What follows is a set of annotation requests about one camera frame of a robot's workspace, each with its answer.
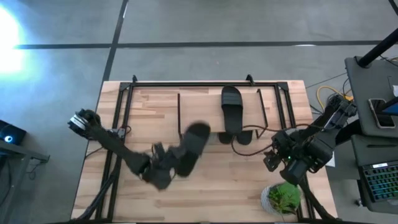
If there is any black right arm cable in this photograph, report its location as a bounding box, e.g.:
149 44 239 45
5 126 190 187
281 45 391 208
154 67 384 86
230 124 312 157

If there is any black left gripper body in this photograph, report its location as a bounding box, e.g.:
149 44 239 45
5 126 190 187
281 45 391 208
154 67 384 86
141 142 175 190

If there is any laptop with lit keyboard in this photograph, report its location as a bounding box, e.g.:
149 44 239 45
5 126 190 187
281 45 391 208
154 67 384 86
359 162 398 203

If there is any yellow cable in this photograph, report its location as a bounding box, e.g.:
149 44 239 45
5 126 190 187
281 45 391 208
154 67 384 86
316 85 354 108

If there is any grey metal stand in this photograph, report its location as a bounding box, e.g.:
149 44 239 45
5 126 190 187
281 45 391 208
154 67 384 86
0 141 50 224

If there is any black flat bar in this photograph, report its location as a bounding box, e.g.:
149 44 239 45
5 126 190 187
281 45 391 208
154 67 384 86
335 119 363 147

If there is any black slide sandal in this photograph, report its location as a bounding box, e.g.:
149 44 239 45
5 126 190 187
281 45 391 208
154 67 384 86
236 130 253 146
175 121 211 177
221 85 244 134
218 132 234 144

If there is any green plant in grey pot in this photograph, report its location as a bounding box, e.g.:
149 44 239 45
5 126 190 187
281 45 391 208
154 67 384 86
260 182 303 216

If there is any wooden shelf with black frame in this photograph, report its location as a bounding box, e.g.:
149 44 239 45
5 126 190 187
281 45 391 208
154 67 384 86
177 88 269 140

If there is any black pen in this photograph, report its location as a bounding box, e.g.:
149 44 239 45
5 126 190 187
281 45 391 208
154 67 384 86
366 143 397 149

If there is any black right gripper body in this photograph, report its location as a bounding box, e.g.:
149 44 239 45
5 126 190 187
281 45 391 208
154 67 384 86
263 129 296 172

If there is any grey cart top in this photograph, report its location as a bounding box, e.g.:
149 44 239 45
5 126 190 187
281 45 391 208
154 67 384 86
344 55 398 138

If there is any black pole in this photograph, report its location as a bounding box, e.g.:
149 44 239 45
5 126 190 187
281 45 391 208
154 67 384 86
356 27 398 68

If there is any black box with blue light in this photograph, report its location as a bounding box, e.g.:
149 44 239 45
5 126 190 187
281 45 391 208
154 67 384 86
0 119 27 146

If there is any black metal table frame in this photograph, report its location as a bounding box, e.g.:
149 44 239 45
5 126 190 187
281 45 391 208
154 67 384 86
74 74 338 223

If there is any black smartphone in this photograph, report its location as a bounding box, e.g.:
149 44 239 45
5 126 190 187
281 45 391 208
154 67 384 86
368 98 397 129

